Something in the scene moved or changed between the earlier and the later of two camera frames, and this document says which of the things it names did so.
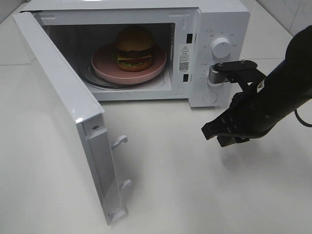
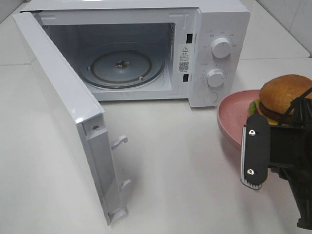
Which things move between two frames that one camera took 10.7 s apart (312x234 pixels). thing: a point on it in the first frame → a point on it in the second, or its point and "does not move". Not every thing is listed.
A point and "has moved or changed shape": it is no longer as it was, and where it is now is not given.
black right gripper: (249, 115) → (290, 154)
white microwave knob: (221, 47) does not move
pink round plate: (104, 63) has moved or changed shape
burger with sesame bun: (135, 47) has moved or changed shape
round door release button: (210, 97) does not move
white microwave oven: (147, 50) does not move
